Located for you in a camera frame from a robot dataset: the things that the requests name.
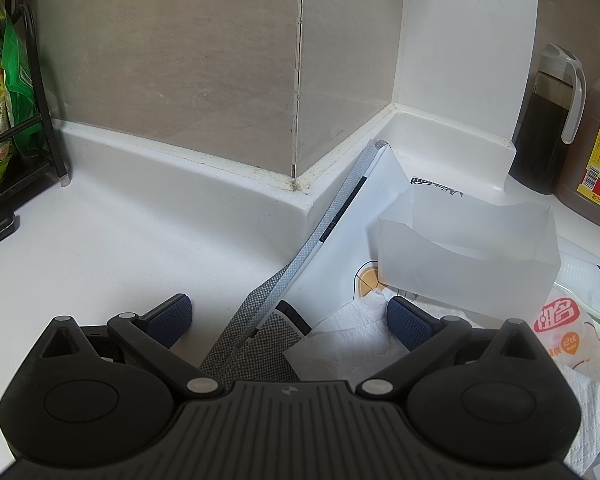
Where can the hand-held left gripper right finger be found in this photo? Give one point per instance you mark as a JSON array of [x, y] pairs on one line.
[[407, 322]]

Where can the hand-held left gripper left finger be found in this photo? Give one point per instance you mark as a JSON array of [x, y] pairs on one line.
[[172, 322]]

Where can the translucent plastic box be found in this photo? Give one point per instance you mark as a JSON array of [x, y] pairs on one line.
[[470, 270]]

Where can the grey mat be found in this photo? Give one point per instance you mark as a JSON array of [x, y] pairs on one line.
[[255, 330]]

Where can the white printed plastic bag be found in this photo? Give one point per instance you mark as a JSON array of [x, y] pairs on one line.
[[340, 240]]

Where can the dark sauce dispenser bottle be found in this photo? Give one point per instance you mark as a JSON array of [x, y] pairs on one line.
[[542, 135]]

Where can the brown jug yellow label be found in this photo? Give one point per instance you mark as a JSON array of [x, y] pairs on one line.
[[595, 160]]

